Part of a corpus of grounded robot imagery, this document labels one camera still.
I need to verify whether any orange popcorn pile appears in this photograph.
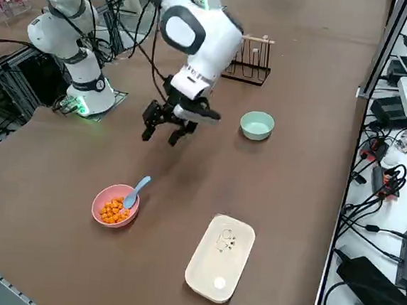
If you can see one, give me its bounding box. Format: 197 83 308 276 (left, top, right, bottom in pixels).
97 195 129 225

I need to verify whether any black frame cart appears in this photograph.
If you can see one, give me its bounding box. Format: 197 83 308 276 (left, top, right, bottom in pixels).
0 38 77 127

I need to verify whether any wooden rack bar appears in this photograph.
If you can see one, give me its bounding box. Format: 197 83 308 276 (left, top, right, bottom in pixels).
241 33 276 45

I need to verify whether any pink bowl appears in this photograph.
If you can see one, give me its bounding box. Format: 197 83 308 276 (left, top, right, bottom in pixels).
89 181 142 230

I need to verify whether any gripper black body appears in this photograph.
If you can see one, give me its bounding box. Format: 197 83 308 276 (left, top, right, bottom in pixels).
154 84 192 128

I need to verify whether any red black adapter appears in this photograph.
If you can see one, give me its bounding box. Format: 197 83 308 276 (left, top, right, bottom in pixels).
361 137 391 163

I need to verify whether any black wire cup rack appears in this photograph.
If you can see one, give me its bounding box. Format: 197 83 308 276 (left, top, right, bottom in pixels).
220 31 274 89

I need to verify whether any white rectangular tray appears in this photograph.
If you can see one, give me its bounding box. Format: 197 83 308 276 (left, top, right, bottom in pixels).
182 210 259 305

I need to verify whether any black flat box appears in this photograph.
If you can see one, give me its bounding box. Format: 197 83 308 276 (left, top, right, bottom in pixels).
369 92 407 124

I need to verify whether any blue spoon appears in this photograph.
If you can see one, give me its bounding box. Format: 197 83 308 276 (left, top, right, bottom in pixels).
122 173 151 212

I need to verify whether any green bowl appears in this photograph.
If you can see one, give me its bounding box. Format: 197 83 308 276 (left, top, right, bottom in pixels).
238 109 277 143

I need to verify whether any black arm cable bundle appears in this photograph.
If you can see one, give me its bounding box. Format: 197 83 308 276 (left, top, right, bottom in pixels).
71 0 182 104

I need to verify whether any aluminium frame post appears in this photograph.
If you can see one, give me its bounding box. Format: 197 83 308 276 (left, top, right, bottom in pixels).
357 0 407 103

